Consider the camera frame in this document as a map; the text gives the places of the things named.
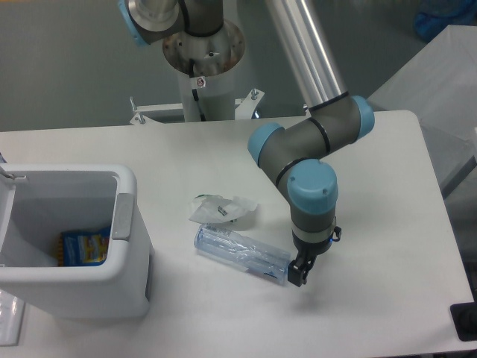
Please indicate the black device at table edge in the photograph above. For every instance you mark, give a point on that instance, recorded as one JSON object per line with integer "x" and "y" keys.
{"x": 464, "y": 319}

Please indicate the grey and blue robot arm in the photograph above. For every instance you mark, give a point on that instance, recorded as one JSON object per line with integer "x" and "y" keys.
{"x": 292, "y": 158}

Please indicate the white plastic wrapper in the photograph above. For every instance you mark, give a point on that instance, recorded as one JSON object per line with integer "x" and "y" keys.
{"x": 215, "y": 209}

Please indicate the clear crushed plastic bottle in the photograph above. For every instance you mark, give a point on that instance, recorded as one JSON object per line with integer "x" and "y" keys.
{"x": 242, "y": 252}

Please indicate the blue yellow snack packet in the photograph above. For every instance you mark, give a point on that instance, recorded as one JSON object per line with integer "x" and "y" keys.
{"x": 83, "y": 247}

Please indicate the white covered side table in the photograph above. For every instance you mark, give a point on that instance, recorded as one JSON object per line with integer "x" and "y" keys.
{"x": 438, "y": 85}

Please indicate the white trash can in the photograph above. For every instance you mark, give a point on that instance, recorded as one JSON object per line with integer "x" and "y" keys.
{"x": 38, "y": 203}

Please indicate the blue bag in background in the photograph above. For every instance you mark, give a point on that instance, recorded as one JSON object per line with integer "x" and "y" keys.
{"x": 432, "y": 17}

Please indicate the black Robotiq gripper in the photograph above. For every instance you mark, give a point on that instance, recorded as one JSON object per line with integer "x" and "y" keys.
{"x": 309, "y": 245}

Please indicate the clear plastic sheet holder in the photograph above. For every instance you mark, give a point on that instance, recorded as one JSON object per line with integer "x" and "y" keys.
{"x": 12, "y": 311}

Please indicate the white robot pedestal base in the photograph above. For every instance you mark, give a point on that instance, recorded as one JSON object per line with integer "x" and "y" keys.
{"x": 206, "y": 72}

